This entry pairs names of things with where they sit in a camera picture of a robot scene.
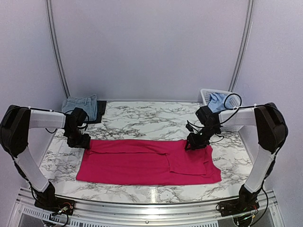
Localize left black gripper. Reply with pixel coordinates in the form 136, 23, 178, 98
65, 127, 91, 149

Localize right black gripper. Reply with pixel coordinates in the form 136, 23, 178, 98
185, 125, 220, 150

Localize magenta t-shirt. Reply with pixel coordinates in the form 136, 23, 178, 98
76, 140, 222, 186

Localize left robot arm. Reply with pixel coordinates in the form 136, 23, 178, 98
0, 105, 90, 210

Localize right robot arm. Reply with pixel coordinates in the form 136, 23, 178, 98
185, 102, 288, 212

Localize white plastic laundry basket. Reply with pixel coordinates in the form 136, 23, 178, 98
200, 88, 244, 132

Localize folded light blue jeans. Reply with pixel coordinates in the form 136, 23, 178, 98
62, 95, 98, 121

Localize light blue shirt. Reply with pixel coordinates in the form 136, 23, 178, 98
208, 93, 227, 113

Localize folded black garment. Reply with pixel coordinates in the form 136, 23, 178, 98
85, 100, 107, 124

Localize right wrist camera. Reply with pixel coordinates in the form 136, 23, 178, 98
186, 121, 198, 133

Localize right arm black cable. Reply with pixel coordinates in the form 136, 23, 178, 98
222, 93, 243, 111

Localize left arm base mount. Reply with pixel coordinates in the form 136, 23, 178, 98
34, 197, 75, 216

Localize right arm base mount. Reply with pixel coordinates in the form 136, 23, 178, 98
216, 199, 259, 217

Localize left wall aluminium profile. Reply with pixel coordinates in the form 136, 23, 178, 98
45, 0, 70, 98

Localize wall aluminium profile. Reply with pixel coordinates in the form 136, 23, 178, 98
228, 0, 255, 92
45, 0, 70, 98

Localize right wall aluminium profile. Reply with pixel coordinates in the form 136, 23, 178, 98
228, 0, 255, 92

